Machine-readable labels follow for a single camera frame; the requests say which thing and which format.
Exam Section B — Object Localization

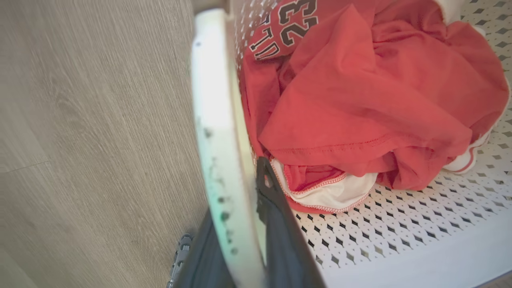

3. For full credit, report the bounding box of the red jersey with number 23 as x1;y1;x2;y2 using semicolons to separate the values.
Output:
239;0;511;214

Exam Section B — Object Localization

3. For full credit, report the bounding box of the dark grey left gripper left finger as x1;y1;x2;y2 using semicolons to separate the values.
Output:
167;209;236;288

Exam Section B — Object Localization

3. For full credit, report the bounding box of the white perforated plastic laundry basket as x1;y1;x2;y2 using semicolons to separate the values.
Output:
189;0;512;288

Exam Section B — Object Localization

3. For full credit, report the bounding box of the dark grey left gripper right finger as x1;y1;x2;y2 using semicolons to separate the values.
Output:
255;156;326;288

